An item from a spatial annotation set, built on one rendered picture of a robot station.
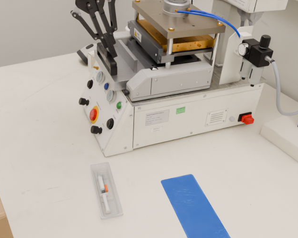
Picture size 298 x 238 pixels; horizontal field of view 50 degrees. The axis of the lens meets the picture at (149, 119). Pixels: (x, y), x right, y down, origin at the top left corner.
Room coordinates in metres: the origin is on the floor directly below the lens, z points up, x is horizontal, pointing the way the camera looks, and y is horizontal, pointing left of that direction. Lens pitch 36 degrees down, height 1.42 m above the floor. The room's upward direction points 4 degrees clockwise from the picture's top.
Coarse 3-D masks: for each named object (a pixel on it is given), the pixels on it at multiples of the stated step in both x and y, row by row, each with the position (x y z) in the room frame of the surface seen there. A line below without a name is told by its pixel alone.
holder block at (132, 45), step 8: (128, 40) 1.00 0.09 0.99; (136, 48) 0.94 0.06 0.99; (136, 56) 0.93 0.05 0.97; (144, 56) 0.89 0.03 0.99; (176, 56) 0.91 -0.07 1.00; (184, 56) 0.94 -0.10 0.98; (192, 56) 0.92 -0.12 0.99; (144, 64) 0.87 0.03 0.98; (152, 64) 0.84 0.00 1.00; (160, 64) 0.85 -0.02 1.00; (176, 64) 0.86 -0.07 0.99
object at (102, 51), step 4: (100, 44) 0.92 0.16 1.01; (96, 48) 0.93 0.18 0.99; (100, 48) 0.90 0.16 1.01; (104, 48) 0.89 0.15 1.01; (100, 52) 0.89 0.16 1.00; (104, 52) 0.87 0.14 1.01; (108, 52) 0.87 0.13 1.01; (104, 56) 0.86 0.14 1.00; (108, 56) 0.84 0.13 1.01; (108, 60) 0.82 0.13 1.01; (112, 60) 0.82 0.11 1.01; (108, 64) 0.82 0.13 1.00; (112, 64) 0.80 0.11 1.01; (116, 64) 0.81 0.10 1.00; (112, 68) 0.80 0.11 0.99; (116, 68) 0.81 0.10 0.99; (112, 72) 0.80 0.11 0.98; (116, 72) 0.81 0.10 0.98
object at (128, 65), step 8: (120, 40) 0.96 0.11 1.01; (120, 48) 0.94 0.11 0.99; (128, 48) 1.00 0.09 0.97; (96, 56) 0.94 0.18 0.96; (120, 56) 0.93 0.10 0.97; (128, 56) 0.87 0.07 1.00; (104, 64) 0.87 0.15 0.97; (120, 64) 0.88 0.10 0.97; (128, 64) 0.87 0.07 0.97; (136, 64) 0.83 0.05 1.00; (104, 72) 0.86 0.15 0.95; (120, 72) 0.83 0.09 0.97; (128, 72) 0.83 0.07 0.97; (136, 72) 0.83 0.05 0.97; (112, 80) 0.79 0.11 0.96; (120, 80) 0.78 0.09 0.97; (128, 80) 0.79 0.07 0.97; (120, 88) 0.78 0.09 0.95
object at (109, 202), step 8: (96, 168) 0.63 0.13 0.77; (104, 168) 0.63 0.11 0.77; (96, 176) 0.60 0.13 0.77; (104, 176) 0.60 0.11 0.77; (112, 176) 0.60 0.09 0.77; (96, 184) 0.57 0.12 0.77; (104, 184) 0.57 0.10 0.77; (112, 184) 0.58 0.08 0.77; (96, 192) 0.54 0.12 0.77; (104, 192) 0.55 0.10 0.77; (112, 192) 0.55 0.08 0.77; (104, 200) 0.52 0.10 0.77; (112, 200) 0.52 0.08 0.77; (104, 208) 0.50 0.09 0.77; (112, 208) 0.50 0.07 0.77; (120, 208) 0.50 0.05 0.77; (104, 216) 0.47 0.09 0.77
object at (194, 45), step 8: (144, 24) 0.99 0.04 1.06; (152, 32) 0.92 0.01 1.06; (160, 40) 0.87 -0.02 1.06; (176, 40) 0.88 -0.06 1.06; (184, 40) 0.88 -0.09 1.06; (192, 40) 0.89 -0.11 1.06; (200, 40) 0.89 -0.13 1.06; (208, 40) 0.90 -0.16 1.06; (176, 48) 0.85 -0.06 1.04; (184, 48) 0.87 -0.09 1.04; (192, 48) 0.88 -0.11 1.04; (200, 48) 0.89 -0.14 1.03; (208, 48) 0.90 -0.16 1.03
